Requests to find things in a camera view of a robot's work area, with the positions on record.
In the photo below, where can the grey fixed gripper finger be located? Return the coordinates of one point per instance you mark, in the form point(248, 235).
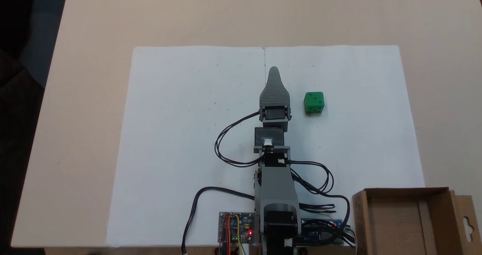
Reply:
point(274, 91)

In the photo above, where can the green die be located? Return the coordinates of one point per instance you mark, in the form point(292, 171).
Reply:
point(314, 103)

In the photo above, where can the white paper sheet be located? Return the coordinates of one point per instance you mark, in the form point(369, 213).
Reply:
point(357, 142)
point(180, 153)

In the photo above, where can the blue circuit board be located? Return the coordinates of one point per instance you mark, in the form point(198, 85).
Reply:
point(312, 232)

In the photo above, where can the brown cardboard box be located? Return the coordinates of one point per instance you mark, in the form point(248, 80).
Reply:
point(399, 225)

